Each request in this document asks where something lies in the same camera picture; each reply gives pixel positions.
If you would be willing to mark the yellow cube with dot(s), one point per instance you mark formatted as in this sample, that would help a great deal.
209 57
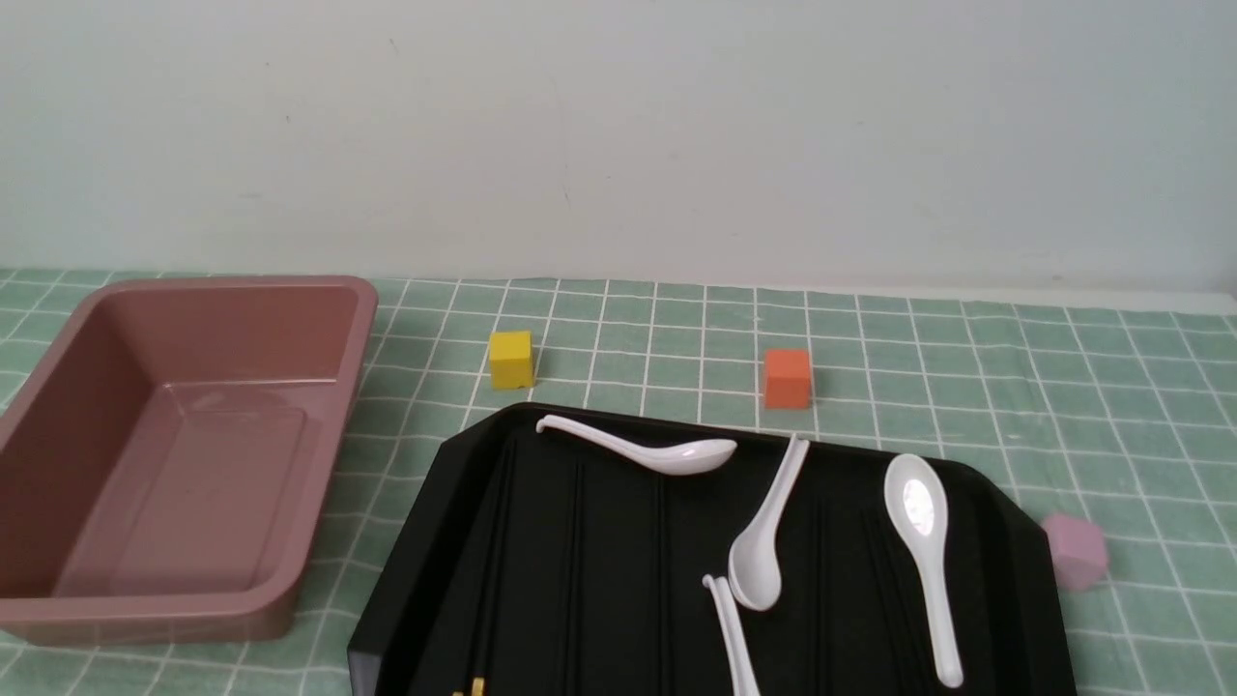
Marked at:
511 361

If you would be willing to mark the white spoon top left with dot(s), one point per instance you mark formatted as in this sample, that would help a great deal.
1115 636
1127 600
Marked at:
680 460

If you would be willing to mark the white spoon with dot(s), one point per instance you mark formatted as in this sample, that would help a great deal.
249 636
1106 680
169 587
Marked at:
680 460
916 504
742 673
753 568

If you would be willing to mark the orange cube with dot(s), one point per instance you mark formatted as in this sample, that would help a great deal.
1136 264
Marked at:
787 379

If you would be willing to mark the black plastic tray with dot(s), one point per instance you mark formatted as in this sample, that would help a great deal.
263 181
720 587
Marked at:
550 566

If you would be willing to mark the white spoon middle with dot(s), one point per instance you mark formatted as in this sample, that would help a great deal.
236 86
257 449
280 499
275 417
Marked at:
753 568

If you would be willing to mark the white spoon right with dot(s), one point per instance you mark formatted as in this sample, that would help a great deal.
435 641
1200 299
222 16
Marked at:
916 504

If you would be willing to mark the white spoon bottom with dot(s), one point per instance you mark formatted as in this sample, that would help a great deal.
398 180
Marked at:
742 673

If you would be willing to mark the pink plastic bin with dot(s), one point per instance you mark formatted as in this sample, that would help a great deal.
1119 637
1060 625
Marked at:
165 465

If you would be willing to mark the green checkered tablecloth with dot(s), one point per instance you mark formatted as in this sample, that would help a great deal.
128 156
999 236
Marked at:
1124 418

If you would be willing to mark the pink cube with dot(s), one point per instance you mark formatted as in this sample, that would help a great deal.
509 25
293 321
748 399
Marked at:
1078 551

